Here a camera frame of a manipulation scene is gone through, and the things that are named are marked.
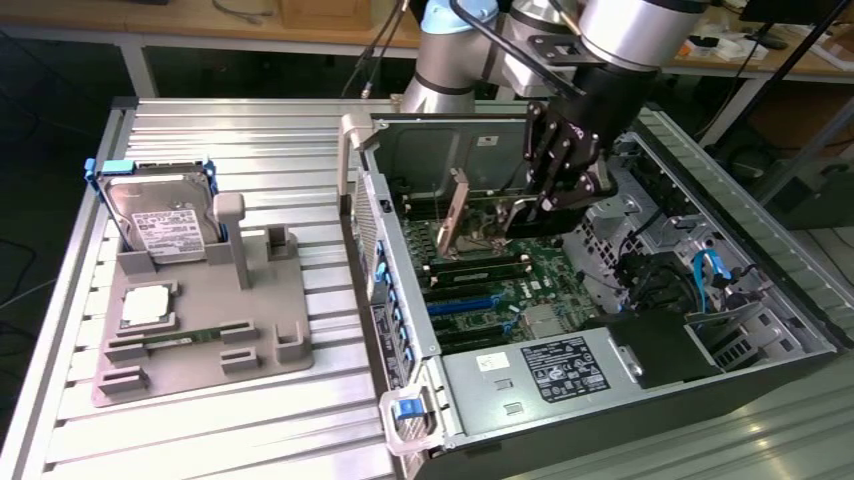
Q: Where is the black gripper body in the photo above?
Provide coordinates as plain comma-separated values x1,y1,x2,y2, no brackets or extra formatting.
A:
557,63,664,171

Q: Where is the hanging cable with plug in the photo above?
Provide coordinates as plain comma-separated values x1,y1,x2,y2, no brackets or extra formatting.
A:
343,0,409,100

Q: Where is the grey loose cable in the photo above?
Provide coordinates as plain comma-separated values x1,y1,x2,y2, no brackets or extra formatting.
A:
211,0,277,25

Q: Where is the grey power supply unit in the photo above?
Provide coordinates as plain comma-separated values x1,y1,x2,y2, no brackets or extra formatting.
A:
440,329,646,436

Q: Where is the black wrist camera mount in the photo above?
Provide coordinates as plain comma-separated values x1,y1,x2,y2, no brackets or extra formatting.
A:
530,33,594,67

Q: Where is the blue case release latch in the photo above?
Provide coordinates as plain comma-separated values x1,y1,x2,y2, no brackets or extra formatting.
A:
390,397,426,424

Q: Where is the black robot tool cable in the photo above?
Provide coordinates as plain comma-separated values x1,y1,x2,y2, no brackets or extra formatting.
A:
450,0,589,99

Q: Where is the dark RAM stick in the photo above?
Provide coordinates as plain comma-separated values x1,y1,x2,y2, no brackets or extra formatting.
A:
430,263,530,285

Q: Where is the black equipment box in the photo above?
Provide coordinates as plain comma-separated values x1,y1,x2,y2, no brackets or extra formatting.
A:
766,159,854,231

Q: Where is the metal disk bay cage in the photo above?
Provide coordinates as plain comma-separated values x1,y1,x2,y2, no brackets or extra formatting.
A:
573,134,713,281

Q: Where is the perforated metal disk bay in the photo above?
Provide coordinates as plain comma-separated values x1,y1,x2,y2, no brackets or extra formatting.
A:
686,297,836,374

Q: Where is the open black PC case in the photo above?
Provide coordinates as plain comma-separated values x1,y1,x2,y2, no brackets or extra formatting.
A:
339,112,854,480

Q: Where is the blue expansion slot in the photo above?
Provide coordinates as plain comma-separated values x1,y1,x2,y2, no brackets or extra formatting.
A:
426,295,508,315

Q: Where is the silver CPU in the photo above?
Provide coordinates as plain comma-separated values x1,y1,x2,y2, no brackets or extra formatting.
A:
122,287,173,329

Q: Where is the hard disk in blue carrier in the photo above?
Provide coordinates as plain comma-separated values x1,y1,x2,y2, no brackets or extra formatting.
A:
83,157,226,266

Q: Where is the green RAM stick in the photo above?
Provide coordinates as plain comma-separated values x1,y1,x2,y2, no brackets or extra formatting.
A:
143,327,226,347

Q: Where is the grey parts rack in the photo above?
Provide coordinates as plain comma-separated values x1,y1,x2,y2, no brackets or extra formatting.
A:
90,193,317,409

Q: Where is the black wire bundle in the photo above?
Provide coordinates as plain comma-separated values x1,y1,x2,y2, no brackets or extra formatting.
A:
613,249,702,315

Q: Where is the silver chipset heatsink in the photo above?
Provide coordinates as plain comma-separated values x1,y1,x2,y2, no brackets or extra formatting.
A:
524,307,568,337

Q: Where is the CPU socket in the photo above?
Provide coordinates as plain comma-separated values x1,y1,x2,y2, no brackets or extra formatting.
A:
444,227,502,261

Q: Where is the long black expansion slot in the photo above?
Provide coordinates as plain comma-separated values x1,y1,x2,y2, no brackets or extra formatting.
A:
424,285,504,302

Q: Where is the wooden desk white frame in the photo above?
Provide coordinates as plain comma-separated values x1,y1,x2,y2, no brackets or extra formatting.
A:
0,0,429,99
660,19,854,146

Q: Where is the blue data wire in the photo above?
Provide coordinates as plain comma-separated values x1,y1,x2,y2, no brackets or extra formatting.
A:
690,248,734,317

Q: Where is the black plastic shroud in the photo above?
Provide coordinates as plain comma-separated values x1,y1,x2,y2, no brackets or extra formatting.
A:
610,312,728,391

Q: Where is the black computer monitor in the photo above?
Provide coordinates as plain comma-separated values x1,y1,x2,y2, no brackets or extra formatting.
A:
737,0,854,50

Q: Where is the orange black small device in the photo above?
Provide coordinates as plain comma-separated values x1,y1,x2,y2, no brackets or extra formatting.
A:
680,33,724,57

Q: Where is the green motherboard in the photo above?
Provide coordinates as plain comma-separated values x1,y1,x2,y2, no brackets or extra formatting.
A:
400,189,602,351

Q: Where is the pale case carry handle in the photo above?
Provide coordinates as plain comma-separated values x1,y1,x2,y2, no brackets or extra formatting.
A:
378,384,444,455
339,112,390,152

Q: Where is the graphics card with metal bracket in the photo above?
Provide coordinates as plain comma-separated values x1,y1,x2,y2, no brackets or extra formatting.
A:
437,168,590,259

